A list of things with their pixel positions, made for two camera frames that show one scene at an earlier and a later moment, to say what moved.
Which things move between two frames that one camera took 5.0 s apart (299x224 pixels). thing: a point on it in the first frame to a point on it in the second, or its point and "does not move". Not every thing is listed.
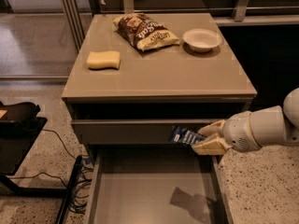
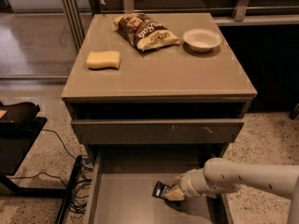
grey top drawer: [133, 132] does not move
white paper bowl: [202, 40] does not move
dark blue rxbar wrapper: [178, 133] to [160, 189]
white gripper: [238, 132] to [187, 183]
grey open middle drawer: [156, 186] does not move
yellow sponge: [101, 60] does not move
